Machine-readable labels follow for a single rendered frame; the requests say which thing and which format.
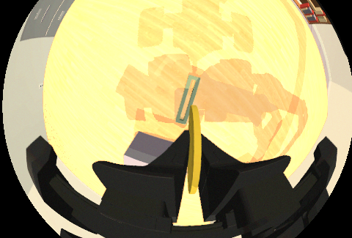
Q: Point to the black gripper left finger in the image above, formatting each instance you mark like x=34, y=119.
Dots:
x=162, y=179

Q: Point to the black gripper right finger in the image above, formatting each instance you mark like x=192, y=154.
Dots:
x=221, y=175

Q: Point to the gold coin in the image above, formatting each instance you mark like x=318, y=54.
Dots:
x=194, y=161

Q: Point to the pale pink slotted box lid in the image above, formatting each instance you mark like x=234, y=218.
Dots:
x=137, y=158

